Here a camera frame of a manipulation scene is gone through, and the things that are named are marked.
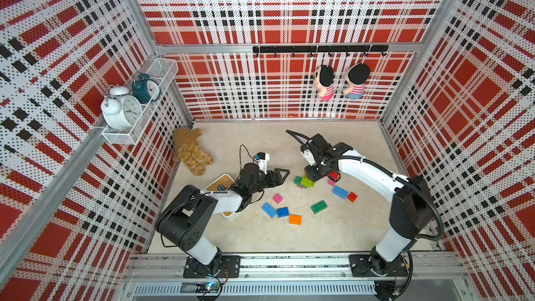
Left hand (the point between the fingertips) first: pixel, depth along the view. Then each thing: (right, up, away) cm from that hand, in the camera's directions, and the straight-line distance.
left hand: (287, 172), depth 88 cm
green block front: (+14, -15, 0) cm, 20 cm away
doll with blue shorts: (+33, +44, +8) cm, 56 cm away
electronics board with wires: (-26, -35, -19) cm, 48 cm away
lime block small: (+9, -5, +2) cm, 10 cm away
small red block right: (+29, -11, +3) cm, 31 cm away
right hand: (+12, 0, -2) cm, 12 cm away
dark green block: (+5, -5, +4) cm, 8 cm away
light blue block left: (-8, -16, -2) cm, 18 cm away
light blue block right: (+23, -9, +3) cm, 25 cm away
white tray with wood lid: (-18, -4, -28) cm, 34 cm away
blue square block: (-2, -16, -2) cm, 17 cm away
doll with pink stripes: (+17, +43, +10) cm, 48 cm away
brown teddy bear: (-47, +9, +8) cm, 49 cm away
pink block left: (-4, -12, +1) cm, 13 cm away
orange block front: (+3, -18, -5) cm, 19 cm away
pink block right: (+20, -6, +7) cm, 22 cm away
